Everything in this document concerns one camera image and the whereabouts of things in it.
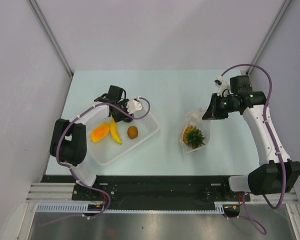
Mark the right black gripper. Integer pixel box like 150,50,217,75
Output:
202,92,239,120

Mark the yellow toy banana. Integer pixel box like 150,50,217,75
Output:
109,119,122,145

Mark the orange papaya slice toy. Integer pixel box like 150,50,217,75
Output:
90,122,110,143

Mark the clear zip top bag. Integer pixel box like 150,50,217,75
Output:
179,108,211,155

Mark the toy pineapple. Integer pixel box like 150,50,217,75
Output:
182,125,205,150

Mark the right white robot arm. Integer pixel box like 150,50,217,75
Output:
202,75,300,201

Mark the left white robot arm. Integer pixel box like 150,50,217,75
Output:
49,85,131,200

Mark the dark purple mangosteen toy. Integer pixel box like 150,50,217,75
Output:
123,117,133,123

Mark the brown kiwi toy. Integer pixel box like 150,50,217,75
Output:
127,126,139,139

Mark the white plastic basket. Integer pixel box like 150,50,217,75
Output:
84,106,160,166

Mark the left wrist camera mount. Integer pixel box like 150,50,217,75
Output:
126,96,143,115

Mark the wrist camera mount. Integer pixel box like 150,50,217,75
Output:
126,96,143,115
214,75,230,97

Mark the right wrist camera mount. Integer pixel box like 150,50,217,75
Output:
214,75,230,97

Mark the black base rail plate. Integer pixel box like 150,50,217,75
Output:
41,175,282,211

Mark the white cable duct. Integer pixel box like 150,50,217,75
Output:
36,201,241,216

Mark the left aluminium frame post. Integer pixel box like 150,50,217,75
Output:
26,0,74,79

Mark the aluminium frame post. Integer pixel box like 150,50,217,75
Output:
251,0,295,65
26,0,74,79

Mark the right aluminium frame post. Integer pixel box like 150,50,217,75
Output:
251,0,295,65

